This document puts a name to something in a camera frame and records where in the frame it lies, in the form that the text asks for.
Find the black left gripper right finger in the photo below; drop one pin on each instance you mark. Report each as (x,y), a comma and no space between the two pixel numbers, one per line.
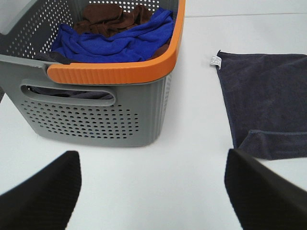
(261,199)

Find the grey basket with orange rim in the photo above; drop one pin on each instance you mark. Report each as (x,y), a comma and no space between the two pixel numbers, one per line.
(109,105)

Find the blue towel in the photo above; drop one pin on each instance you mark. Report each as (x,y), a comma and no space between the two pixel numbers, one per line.
(139,43)

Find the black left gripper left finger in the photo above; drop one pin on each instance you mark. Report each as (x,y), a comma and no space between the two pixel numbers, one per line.
(46,200)

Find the brown towel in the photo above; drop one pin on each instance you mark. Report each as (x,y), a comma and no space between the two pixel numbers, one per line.
(110,19)

